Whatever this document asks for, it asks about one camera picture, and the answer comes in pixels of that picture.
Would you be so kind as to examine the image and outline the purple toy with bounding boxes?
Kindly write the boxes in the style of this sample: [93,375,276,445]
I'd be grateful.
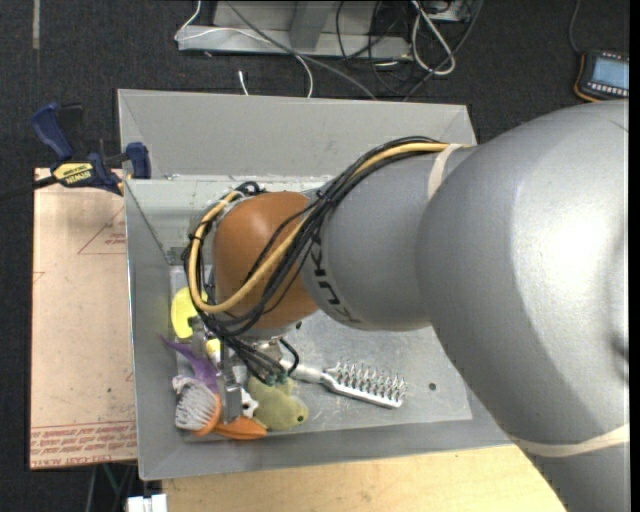
[159,334,222,395]

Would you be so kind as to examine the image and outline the grey metal bin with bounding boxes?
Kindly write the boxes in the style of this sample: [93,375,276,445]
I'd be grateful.
[117,88,512,482]

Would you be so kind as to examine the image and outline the olive green plush toy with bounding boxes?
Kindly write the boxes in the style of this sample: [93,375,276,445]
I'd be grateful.
[246,374,310,433]

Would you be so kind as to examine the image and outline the brown cardboard board red print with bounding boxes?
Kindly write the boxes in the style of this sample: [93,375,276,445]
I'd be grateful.
[28,167,139,471]

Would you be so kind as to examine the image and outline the silver hair brush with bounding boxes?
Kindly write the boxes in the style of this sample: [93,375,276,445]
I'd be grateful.
[291,360,409,410]

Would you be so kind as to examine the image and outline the yellow ball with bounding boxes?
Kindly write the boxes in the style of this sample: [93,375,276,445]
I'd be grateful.
[170,285,209,339]

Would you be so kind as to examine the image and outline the orange brush white bristles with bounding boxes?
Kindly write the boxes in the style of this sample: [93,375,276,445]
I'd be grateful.
[173,382,269,442]

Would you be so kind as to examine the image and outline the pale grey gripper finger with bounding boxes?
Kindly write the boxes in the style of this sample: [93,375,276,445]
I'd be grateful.
[191,316,209,359]
[221,368,245,425]

